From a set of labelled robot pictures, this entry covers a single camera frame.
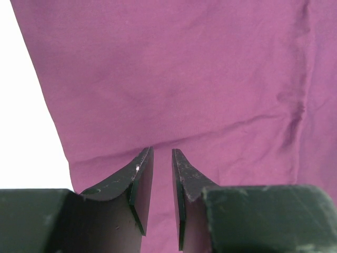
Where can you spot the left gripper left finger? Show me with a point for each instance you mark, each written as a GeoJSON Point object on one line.
{"type": "Point", "coordinates": [110, 216]}

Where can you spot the purple surgical drape cloth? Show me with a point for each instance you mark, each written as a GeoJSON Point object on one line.
{"type": "Point", "coordinates": [246, 89]}

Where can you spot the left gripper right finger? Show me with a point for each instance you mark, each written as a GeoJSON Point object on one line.
{"type": "Point", "coordinates": [280, 218]}

